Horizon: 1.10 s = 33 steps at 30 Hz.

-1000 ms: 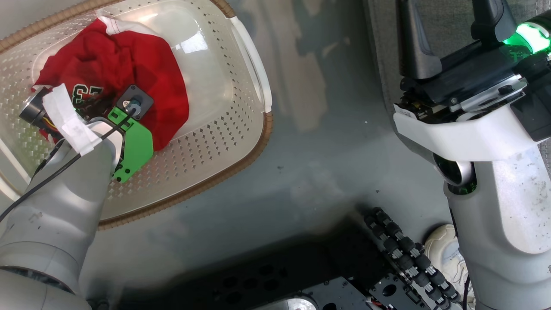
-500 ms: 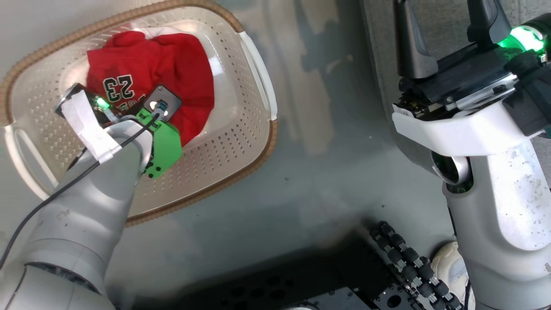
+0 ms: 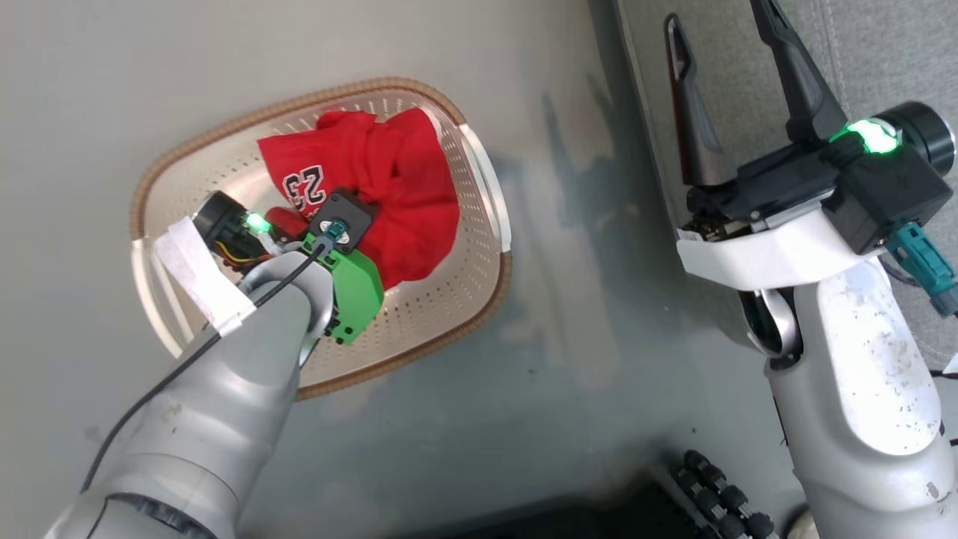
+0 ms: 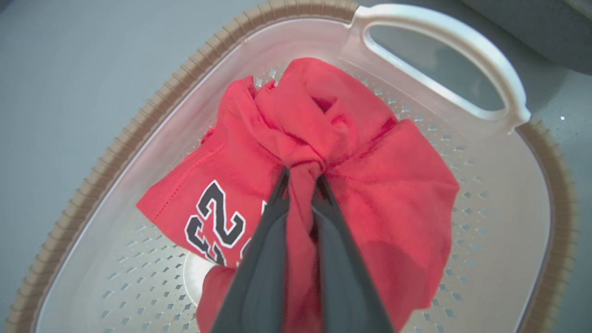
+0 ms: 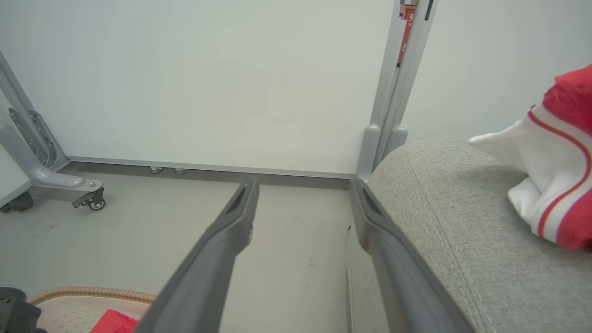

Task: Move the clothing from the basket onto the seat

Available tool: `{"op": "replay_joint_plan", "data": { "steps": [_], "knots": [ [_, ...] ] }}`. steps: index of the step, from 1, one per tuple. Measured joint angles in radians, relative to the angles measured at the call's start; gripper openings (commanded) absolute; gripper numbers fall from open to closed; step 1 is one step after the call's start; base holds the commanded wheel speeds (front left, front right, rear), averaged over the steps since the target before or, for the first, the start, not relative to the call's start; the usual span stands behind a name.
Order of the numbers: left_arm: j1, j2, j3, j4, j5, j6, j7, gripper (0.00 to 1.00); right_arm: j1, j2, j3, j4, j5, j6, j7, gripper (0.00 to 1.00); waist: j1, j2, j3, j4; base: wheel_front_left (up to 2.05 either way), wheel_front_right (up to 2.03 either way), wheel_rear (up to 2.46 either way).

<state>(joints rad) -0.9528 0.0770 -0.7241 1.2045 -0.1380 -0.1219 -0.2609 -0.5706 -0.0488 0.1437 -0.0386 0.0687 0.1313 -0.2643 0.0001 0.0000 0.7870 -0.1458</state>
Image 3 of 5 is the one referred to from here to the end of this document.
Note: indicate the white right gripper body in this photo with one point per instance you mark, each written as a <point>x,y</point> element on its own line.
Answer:
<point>756,251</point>

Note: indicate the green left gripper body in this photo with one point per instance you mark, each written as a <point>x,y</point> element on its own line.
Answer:
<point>358,288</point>

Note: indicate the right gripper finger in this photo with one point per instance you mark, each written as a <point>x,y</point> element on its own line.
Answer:
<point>696,127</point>
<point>804,82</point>

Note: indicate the red number 23 jersey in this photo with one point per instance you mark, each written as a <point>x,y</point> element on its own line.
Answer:
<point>404,195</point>

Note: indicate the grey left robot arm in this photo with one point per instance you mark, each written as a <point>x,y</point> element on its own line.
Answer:
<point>217,419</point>

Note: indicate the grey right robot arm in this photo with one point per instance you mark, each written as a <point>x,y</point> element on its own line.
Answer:
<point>868,374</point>

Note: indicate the grey fabric sofa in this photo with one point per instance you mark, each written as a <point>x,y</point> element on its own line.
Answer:
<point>883,45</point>

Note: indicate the white perforated laundry basket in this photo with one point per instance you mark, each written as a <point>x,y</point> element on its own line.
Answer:
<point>441,314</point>

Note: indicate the white tape strip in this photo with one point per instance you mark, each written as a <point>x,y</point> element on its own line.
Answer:
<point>198,277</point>

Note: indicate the black roller base wheel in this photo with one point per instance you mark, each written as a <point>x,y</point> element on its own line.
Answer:
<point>722,494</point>

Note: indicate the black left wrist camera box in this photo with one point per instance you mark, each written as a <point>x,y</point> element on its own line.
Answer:
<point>352,209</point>

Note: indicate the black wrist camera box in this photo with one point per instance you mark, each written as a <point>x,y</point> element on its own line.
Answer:
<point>352,209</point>
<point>891,198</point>

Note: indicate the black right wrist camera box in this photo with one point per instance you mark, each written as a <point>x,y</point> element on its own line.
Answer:
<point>891,198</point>

